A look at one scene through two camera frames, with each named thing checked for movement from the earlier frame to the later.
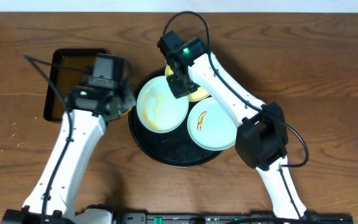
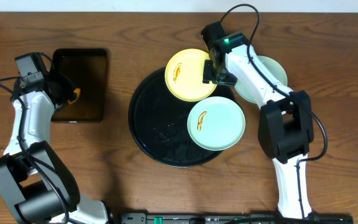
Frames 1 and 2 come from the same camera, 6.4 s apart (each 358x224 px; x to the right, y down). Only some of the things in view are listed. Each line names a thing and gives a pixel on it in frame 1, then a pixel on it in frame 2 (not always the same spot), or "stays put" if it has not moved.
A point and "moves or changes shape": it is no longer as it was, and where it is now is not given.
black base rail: x=143 y=218 stays put
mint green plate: x=210 y=126 stays put
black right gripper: x=178 y=91 -> x=207 y=76
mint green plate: x=158 y=108 -> x=273 y=68
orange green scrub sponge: x=127 y=102 moves or changes shape
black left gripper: x=124 y=101 -> x=63 y=92
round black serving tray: x=176 y=148 stays put
